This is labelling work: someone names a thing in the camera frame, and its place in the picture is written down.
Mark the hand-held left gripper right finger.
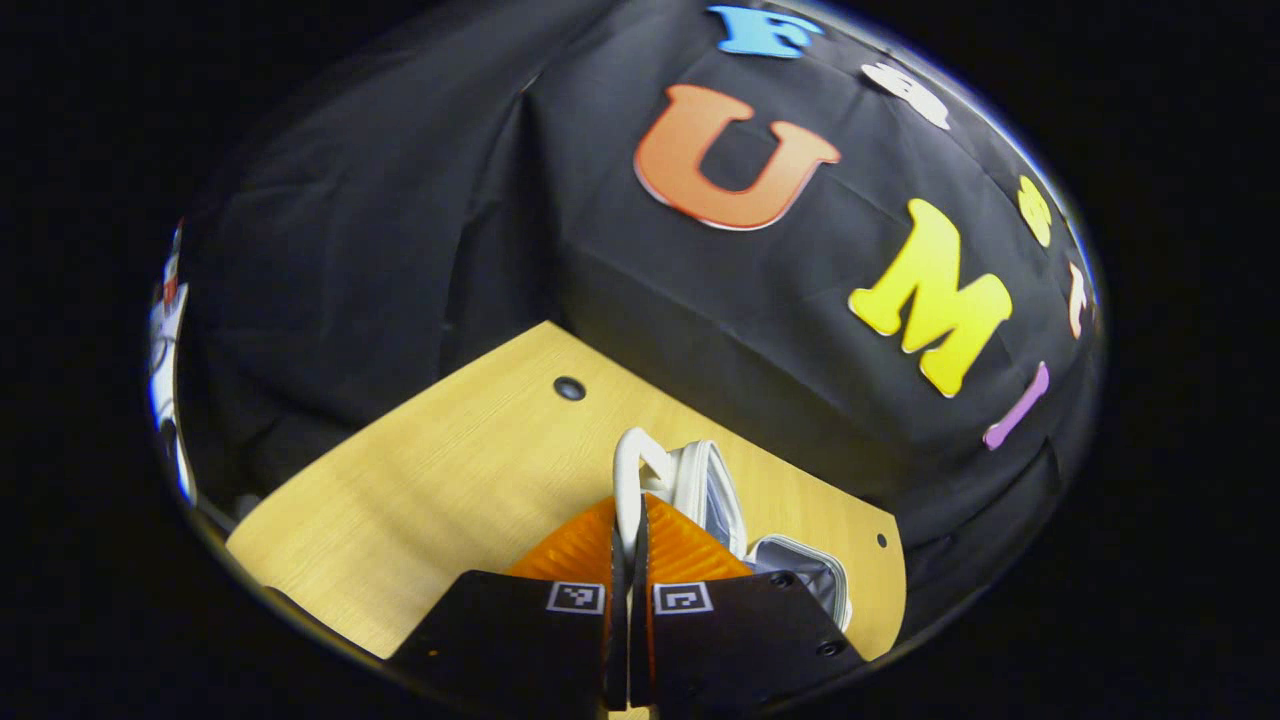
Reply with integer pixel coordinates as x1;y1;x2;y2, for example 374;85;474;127
631;491;867;714

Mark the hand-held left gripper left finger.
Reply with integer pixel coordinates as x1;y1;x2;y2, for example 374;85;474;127
387;494;618;714

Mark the white suitcase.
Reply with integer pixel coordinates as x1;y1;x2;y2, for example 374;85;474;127
612;427;854;633

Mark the black backdrop cloth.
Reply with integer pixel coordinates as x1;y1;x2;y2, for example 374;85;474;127
170;0;1106;641

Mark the white printed clutter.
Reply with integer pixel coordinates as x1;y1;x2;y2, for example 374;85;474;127
148;222;198;506

